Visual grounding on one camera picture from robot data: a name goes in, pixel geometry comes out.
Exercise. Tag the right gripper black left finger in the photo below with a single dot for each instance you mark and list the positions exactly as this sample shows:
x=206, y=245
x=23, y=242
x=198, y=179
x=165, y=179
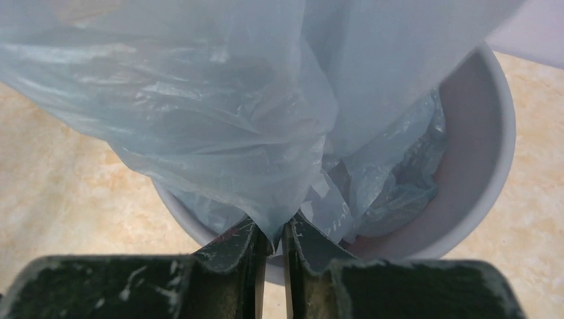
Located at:
x=223, y=279

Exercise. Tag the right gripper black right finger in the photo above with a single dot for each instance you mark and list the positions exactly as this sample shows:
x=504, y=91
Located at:
x=325, y=281

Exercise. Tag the blue plastic trash bag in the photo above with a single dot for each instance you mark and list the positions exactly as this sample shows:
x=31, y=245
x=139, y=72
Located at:
x=258, y=108

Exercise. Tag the grey plastic trash bin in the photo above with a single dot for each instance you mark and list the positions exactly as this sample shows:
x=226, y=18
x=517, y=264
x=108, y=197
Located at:
x=480, y=144

